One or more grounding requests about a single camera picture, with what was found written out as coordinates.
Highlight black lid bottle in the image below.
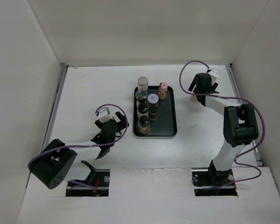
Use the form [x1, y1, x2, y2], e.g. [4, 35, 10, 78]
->
[138, 115, 150, 135]
[137, 102, 149, 118]

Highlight black lid bottle front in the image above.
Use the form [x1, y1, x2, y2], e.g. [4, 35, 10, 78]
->
[137, 102, 149, 118]

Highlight clear top pepper grinder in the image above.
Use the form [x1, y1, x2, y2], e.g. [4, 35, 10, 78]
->
[135, 90, 147, 102]

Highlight pink cap spice bottle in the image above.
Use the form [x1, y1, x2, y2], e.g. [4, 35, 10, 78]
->
[157, 82, 168, 100]

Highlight black cap spice jar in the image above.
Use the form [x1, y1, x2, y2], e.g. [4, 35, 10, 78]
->
[149, 105, 158, 121]

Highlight white lid sauce jar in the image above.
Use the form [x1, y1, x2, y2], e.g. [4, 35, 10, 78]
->
[147, 93, 159, 106]

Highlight silver lid grain bottle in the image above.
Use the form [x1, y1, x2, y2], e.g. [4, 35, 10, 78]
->
[137, 76, 148, 91]

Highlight yellow cap spice bottle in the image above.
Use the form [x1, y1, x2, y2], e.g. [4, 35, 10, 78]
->
[191, 96, 198, 102]

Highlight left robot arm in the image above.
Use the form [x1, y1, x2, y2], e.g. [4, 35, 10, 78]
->
[28, 112, 129, 189]

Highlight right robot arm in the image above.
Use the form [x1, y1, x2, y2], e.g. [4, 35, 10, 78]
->
[189, 73, 259, 185]

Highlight black rectangular tray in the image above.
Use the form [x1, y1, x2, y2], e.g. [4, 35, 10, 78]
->
[133, 86, 177, 138]

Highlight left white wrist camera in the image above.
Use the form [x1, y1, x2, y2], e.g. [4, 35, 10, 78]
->
[95, 106, 112, 123]

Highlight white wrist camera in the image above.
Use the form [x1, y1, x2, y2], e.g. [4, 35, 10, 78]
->
[207, 68, 219, 83]
[95, 106, 112, 123]

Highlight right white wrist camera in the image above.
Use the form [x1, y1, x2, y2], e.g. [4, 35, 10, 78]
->
[207, 68, 219, 83]

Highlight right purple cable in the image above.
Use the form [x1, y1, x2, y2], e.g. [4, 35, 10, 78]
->
[179, 60, 266, 187]

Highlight purple cable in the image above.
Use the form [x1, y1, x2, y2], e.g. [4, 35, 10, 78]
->
[27, 103, 129, 196]
[179, 60, 266, 187]

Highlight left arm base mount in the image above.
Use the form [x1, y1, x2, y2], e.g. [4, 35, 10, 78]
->
[65, 161, 111, 197]

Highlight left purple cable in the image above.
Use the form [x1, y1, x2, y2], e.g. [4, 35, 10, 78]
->
[27, 103, 129, 196]

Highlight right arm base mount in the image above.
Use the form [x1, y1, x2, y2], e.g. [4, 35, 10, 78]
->
[192, 169, 238, 196]

